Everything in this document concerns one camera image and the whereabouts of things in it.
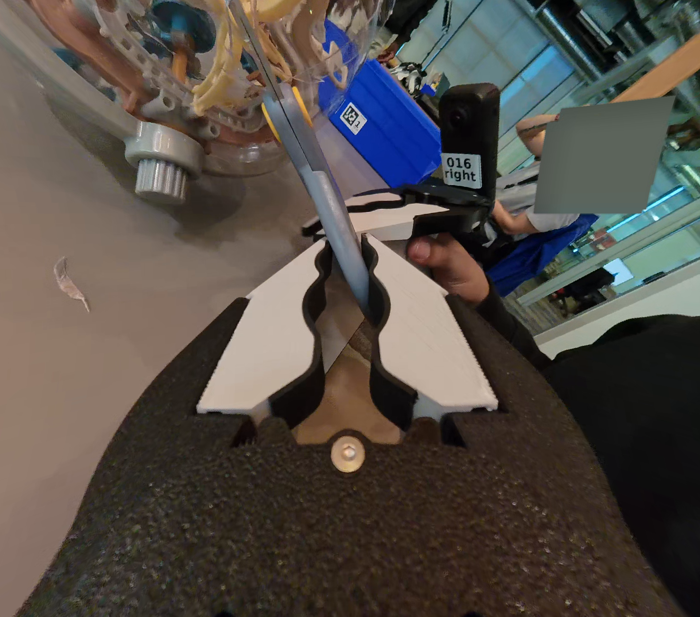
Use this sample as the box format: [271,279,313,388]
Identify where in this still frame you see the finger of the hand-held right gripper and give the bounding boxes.
[302,204,450,244]
[345,186,410,210]

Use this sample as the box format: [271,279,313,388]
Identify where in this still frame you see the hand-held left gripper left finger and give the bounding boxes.
[197,238,335,417]

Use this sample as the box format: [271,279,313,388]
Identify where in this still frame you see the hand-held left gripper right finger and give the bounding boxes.
[362,233,500,431]

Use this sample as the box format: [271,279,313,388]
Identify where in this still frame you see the grey handled scissors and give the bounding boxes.
[188,0,379,328]

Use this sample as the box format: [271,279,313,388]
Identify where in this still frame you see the person's right hand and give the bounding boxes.
[407,235,491,307]

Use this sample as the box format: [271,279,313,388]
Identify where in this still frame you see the blue plastic bin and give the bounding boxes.
[317,18,444,189]

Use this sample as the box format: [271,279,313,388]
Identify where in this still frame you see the blue cloth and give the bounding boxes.
[484,212,599,297]

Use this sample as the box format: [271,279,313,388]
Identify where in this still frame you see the small clear plastic scrap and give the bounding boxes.
[53,256,91,312]

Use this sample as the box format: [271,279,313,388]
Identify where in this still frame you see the person's black jacket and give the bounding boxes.
[538,313,700,617]

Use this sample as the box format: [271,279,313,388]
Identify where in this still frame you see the clear maze puzzle ball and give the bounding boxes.
[0,0,398,205]

